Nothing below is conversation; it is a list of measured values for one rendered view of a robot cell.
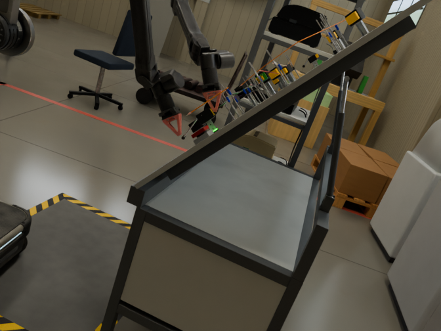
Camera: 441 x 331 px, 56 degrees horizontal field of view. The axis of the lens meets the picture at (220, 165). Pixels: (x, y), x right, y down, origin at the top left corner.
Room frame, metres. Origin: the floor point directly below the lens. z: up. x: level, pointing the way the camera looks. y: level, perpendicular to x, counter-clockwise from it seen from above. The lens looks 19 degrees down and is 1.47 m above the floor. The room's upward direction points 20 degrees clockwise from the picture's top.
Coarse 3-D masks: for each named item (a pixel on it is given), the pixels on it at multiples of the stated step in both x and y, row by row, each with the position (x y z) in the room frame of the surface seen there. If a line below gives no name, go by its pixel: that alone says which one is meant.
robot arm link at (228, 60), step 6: (198, 42) 1.55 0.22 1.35; (204, 42) 1.56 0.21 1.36; (204, 48) 1.53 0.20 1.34; (222, 54) 1.55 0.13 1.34; (228, 54) 1.56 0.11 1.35; (198, 60) 1.55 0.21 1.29; (222, 60) 1.53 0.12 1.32; (228, 60) 1.54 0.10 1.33; (234, 60) 1.56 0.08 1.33; (222, 66) 1.54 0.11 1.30; (228, 66) 1.55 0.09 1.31
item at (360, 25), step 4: (360, 8) 1.51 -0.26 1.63; (352, 12) 1.47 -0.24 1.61; (360, 12) 1.48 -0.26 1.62; (360, 16) 1.46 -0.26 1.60; (364, 16) 1.49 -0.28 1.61; (356, 20) 1.46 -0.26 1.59; (360, 20) 1.48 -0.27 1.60; (352, 24) 1.47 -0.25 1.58; (356, 24) 1.49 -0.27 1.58; (360, 24) 1.50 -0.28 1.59; (364, 24) 1.49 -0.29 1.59; (360, 28) 1.50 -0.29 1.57; (364, 28) 1.47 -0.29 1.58; (360, 32) 1.48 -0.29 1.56; (364, 32) 1.49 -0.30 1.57; (368, 32) 1.48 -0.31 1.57
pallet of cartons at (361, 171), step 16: (352, 144) 5.34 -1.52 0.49; (352, 160) 4.45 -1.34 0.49; (368, 160) 4.74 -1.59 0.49; (384, 160) 5.06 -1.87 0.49; (336, 176) 4.50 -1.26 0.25; (352, 176) 4.27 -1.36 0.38; (368, 176) 4.28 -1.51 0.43; (384, 176) 4.30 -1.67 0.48; (336, 192) 4.27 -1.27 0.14; (352, 192) 4.28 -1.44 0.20; (368, 192) 4.29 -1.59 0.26; (384, 192) 4.29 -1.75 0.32; (368, 208) 4.29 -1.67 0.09
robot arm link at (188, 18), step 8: (176, 0) 1.80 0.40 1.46; (184, 0) 1.81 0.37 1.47; (176, 8) 1.79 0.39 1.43; (184, 8) 1.76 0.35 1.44; (184, 16) 1.71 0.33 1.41; (192, 16) 1.72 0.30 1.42; (184, 24) 1.67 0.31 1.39; (192, 24) 1.67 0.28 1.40; (184, 32) 1.66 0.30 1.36; (192, 32) 1.61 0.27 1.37; (200, 32) 1.63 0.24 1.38; (192, 40) 1.56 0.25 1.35; (192, 48) 1.56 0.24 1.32; (192, 56) 1.56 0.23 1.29
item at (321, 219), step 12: (324, 156) 2.14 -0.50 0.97; (324, 168) 1.82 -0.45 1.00; (324, 180) 1.64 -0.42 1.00; (324, 192) 1.48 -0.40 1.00; (324, 204) 1.29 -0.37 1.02; (324, 216) 1.25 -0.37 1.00; (324, 228) 1.15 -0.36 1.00; (312, 240) 1.15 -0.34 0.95; (312, 252) 1.15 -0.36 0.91; (300, 264) 1.15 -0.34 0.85; (300, 276) 1.15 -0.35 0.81
